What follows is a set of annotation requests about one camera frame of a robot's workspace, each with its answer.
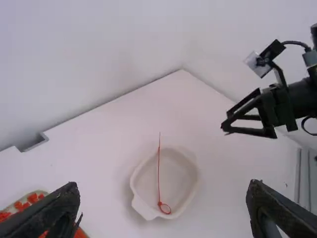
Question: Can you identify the white dish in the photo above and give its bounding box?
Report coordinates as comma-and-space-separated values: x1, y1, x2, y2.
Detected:
129, 146, 201, 221

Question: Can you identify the orange cable tie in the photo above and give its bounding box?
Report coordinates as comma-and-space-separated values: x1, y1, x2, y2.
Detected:
157, 131, 172, 216

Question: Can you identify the black cable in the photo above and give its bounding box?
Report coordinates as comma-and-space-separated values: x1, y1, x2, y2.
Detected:
300, 115, 317, 136
281, 40, 312, 53

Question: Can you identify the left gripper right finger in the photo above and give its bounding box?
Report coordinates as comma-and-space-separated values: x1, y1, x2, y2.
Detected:
245, 178, 317, 238

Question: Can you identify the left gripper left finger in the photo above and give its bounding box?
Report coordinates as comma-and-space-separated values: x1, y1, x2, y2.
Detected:
0, 181, 84, 238

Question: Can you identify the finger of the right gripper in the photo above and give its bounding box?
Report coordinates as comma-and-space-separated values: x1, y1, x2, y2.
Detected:
226, 87, 263, 121
220, 116, 278, 139

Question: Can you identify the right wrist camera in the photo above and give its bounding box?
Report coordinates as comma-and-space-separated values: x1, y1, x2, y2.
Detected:
243, 39, 286, 79

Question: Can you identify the row of orange cable ties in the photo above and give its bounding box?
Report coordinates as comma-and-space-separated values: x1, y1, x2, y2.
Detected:
0, 192, 89, 238

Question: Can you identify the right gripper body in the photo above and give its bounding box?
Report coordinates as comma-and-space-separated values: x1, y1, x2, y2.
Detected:
259, 83, 299, 132

